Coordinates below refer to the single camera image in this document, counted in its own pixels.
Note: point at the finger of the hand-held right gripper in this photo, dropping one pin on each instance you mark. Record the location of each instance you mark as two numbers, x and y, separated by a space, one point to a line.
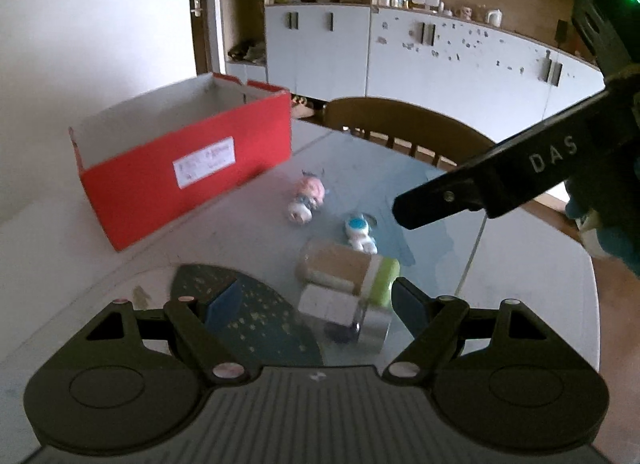
440 199

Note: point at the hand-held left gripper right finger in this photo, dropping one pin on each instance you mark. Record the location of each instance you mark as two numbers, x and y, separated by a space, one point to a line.
410 301

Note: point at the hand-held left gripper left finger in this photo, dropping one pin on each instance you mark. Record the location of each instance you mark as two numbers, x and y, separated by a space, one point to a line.
225 301

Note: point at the silver cylindrical jar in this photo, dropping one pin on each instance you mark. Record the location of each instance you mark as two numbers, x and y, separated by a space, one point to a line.
330 304

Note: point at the red cardboard box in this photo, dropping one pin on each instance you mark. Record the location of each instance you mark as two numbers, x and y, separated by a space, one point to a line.
150 184

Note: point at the person's right hand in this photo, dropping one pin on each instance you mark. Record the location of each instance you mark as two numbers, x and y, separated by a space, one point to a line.
617 244

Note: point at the dark speckled oval mat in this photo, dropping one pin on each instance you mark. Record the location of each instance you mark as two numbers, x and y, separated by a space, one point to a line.
270 329

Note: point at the toothpick jar with green lid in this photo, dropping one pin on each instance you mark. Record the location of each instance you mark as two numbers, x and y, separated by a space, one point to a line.
340 264

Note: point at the blue and white figurine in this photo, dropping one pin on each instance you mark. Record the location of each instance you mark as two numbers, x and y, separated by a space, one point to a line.
357 229

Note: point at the dark wooden chair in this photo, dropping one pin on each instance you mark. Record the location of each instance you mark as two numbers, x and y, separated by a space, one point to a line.
400 119

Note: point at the pink doll figurine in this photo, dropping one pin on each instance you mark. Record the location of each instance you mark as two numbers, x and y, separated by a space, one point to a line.
310 191

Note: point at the white mug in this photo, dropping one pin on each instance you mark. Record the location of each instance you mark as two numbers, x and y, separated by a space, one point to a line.
492 18

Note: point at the white cabinet with wooden shelves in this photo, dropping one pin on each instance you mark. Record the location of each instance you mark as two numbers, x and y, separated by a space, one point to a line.
325 54

